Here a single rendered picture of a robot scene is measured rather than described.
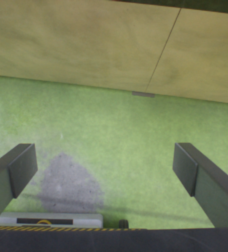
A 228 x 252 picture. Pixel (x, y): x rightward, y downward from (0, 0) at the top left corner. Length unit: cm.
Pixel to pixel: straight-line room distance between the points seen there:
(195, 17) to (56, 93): 89
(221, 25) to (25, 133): 109
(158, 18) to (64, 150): 85
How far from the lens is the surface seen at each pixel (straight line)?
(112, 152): 109
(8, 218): 114
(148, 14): 56
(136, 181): 111
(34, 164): 17
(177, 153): 16
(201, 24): 60
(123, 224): 102
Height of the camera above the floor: 109
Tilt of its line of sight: 81 degrees down
